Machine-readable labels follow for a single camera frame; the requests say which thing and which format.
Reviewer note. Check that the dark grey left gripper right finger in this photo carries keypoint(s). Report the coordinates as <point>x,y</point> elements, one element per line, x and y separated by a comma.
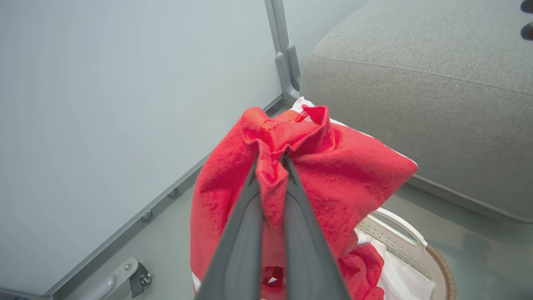
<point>306,258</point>

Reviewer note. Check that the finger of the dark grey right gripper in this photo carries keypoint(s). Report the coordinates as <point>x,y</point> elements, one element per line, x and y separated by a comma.
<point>528,6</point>
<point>528,31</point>

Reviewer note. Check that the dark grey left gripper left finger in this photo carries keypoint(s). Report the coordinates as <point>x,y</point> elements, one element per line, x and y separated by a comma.
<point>239,250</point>

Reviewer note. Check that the red and white garment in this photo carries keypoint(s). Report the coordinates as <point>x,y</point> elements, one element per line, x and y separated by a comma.
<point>345,179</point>

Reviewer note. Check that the white laundry basket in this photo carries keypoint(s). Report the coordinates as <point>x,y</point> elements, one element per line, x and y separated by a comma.
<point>402,245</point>

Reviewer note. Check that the grey round bolt head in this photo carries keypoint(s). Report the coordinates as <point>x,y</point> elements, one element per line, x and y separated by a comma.
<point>145,216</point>
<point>173,192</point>

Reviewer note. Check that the white cloth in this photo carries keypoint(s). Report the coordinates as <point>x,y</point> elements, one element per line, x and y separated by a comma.
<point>406,280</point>

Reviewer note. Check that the small grey caster wheel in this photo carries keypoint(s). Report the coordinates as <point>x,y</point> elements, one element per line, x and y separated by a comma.
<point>140,278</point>

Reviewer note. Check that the grey fabric sofa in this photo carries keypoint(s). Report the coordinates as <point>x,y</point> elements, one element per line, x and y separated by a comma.
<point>437,104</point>

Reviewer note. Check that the grey partition corner foot bracket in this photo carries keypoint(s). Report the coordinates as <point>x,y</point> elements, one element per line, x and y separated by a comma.
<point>288,73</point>

